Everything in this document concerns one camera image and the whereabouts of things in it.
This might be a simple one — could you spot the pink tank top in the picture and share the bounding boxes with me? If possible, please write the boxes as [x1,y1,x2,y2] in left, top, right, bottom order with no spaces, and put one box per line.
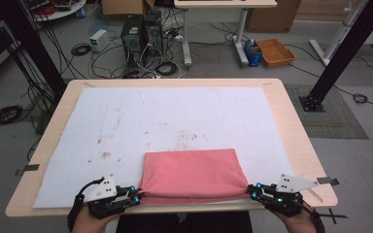
[137,148,252,207]

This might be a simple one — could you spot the small black coiled cable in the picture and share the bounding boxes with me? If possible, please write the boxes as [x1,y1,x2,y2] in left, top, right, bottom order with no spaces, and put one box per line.
[352,92,369,105]

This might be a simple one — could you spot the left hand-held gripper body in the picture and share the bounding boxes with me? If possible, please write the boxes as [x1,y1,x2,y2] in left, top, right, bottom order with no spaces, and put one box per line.
[83,174,136,220]

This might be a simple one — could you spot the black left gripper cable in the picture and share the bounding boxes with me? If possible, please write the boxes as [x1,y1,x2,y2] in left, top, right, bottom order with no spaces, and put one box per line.
[66,177,107,233]

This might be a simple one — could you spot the black floor tape cross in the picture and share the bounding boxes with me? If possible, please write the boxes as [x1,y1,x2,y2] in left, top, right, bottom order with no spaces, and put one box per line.
[317,208,349,227]

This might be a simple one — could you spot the person's right hand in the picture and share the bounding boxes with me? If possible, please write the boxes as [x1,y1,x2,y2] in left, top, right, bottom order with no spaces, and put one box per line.
[267,207,319,233]

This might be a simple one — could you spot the white metal stand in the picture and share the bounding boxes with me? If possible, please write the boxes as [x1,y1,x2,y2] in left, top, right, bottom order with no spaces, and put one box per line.
[308,0,371,68]

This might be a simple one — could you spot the round white table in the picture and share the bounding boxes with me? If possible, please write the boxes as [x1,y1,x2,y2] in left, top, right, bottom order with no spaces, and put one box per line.
[20,0,88,23]

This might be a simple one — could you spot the black metal frame post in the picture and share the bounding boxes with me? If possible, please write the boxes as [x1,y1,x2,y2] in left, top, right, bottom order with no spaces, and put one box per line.
[0,0,68,98]
[298,0,373,113]

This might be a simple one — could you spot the thin wooden stick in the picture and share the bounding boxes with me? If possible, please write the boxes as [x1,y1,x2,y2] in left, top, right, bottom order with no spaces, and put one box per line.
[306,187,324,204]

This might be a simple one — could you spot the white foam mat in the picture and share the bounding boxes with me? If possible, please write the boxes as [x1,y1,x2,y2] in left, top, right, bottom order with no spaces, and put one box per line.
[32,85,294,209]

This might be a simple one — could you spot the large black coiled cable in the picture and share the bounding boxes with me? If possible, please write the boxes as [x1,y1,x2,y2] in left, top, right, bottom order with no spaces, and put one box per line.
[0,104,24,127]

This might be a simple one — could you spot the orange tray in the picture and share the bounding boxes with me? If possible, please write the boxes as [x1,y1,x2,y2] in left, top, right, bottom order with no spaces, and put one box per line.
[255,38,297,69]

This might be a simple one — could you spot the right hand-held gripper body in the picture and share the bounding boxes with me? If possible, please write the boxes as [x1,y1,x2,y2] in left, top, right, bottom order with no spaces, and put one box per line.
[258,174,321,218]

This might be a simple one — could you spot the person's dark trousers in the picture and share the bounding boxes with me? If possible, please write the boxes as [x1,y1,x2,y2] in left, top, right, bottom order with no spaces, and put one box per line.
[115,211,254,233]

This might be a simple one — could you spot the black computer tower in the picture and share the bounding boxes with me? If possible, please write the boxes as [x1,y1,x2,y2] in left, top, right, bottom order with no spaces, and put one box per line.
[119,15,145,71]
[142,10,165,60]

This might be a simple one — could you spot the light wooden table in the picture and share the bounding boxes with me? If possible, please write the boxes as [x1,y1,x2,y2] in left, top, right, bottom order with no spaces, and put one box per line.
[5,78,339,218]

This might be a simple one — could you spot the white desk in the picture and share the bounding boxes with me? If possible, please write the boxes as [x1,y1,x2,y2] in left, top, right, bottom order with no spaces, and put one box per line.
[173,0,279,68]

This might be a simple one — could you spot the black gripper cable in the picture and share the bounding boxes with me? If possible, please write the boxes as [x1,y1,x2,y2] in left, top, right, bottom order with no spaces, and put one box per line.
[66,177,107,233]
[300,201,327,233]

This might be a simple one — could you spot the white power supply box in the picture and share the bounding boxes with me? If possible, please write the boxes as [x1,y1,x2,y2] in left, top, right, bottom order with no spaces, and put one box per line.
[88,28,111,53]

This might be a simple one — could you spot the large brown cardboard box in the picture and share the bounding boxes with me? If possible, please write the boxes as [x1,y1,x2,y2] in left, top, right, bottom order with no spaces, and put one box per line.
[246,0,303,34]

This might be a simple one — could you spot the grey floor mat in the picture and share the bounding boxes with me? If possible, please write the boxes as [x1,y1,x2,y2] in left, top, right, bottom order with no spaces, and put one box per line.
[284,83,370,141]

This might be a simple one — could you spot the grey tape strip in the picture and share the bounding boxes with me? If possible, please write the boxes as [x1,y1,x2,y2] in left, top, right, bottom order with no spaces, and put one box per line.
[15,163,41,177]
[316,176,341,187]

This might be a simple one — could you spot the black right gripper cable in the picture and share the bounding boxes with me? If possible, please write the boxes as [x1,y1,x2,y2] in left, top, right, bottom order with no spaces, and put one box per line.
[300,201,327,233]

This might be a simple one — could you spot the person's left hand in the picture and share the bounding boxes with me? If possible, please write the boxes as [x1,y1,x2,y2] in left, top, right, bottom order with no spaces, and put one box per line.
[71,204,124,233]

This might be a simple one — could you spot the blue box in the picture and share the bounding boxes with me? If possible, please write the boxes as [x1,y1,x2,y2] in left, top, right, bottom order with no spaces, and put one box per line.
[243,38,264,68]

